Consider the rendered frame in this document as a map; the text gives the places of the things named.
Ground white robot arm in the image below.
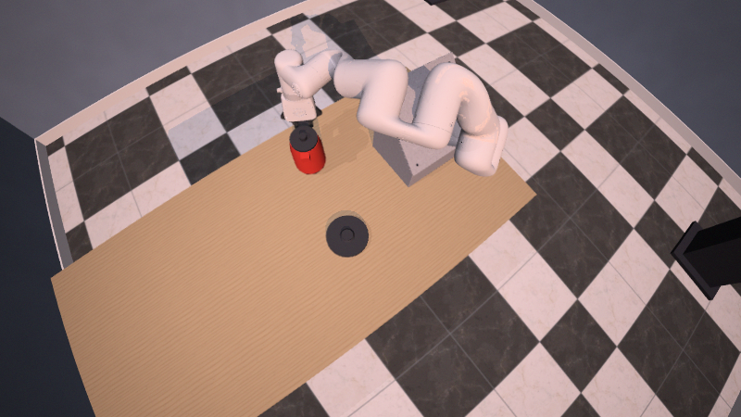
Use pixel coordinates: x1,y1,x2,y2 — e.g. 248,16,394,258
274,49,509,177

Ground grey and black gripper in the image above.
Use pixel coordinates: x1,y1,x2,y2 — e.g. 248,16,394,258
281,94,322,128

